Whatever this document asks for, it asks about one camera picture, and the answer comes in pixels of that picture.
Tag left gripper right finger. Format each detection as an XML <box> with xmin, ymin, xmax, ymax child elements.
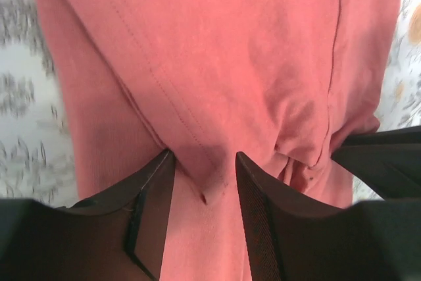
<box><xmin>235</xmin><ymin>152</ymin><xmax>420</xmax><ymax>280</ymax></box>

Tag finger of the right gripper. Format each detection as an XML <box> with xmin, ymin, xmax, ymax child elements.
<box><xmin>332</xmin><ymin>126</ymin><xmax>420</xmax><ymax>199</ymax></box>

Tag floral patterned table mat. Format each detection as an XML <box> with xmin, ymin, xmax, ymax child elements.
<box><xmin>1</xmin><ymin>0</ymin><xmax>420</xmax><ymax>207</ymax></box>

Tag salmon pink t shirt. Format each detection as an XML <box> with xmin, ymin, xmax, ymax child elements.
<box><xmin>36</xmin><ymin>0</ymin><xmax>401</xmax><ymax>280</ymax></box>

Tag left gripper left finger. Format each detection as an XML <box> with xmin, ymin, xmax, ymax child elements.
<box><xmin>1</xmin><ymin>150</ymin><xmax>175</xmax><ymax>280</ymax></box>

